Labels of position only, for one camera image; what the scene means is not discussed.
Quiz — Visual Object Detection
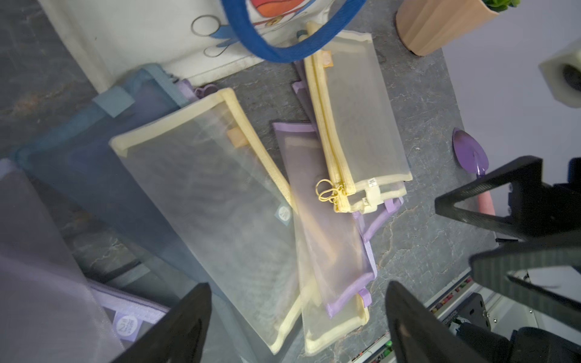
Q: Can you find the purple mesh pouch under pile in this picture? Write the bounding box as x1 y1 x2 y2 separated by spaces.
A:
272 122 403 318

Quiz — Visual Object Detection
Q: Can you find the yellow mesh pouch centre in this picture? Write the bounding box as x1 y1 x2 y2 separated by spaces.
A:
110 88 300 354

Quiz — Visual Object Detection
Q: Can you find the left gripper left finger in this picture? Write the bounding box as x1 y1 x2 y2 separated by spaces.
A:
114 283 212 363

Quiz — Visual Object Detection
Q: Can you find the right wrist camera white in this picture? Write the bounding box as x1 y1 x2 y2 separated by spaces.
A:
539 39 580 109

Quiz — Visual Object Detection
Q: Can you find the yellow mesh pouch bottom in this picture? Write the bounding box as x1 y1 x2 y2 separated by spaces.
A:
294 199 375 356

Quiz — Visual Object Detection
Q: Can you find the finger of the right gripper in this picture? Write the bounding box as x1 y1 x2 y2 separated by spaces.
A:
469 231 580 318
434 155 545 240

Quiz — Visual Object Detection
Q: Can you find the white canvas Doraemon tote bag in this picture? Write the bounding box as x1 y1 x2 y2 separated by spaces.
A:
41 0 363 92

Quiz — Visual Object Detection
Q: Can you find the purple mesh pouch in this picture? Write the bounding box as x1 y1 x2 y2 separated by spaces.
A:
272 122 403 318
1 159 169 362

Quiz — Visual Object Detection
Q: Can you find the green plant in beige pot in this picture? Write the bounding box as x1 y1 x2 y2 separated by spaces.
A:
395 0 520 57

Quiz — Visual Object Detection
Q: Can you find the blue mesh pouch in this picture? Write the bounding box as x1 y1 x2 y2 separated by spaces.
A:
12 64 212 282

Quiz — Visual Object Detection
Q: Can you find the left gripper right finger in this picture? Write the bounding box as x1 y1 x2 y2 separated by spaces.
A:
385 281 485 362

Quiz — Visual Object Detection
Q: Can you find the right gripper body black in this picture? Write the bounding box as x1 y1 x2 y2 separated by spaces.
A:
540 157 580 246

